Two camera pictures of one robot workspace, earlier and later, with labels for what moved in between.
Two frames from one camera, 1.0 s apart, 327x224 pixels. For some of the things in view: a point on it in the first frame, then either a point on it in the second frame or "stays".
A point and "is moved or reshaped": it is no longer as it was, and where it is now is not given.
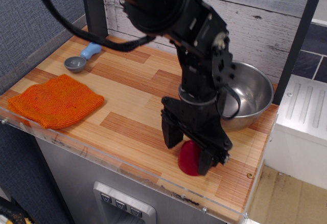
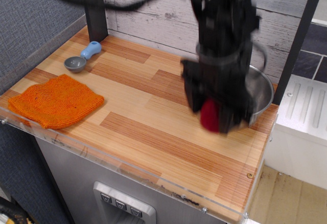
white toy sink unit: [297, 145] stays
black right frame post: [300, 41] stays
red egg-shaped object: [188, 157] is moved or reshaped
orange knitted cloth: [59, 103] stays
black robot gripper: [197, 116] -> [224, 79]
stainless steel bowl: [256, 93] stays
